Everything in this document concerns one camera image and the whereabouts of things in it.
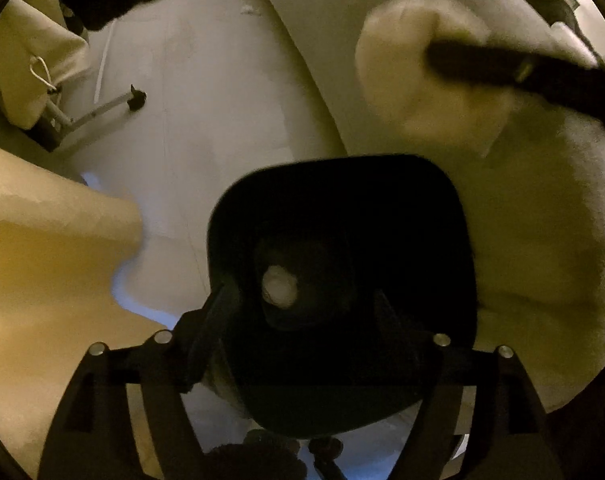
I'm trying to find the white crumpled paper ball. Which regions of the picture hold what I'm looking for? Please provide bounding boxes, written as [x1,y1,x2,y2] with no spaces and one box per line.
[262,266,298,310]

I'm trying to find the black plastic trash bin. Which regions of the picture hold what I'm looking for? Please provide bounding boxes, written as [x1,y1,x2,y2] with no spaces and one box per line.
[208,154,478,439]

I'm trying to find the beige hanging garment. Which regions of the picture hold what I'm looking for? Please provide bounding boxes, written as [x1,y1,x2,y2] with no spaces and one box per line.
[0,0,91,130]

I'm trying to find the grey plush bed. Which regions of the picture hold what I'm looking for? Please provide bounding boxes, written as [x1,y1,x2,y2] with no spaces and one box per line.
[270,0,605,411]

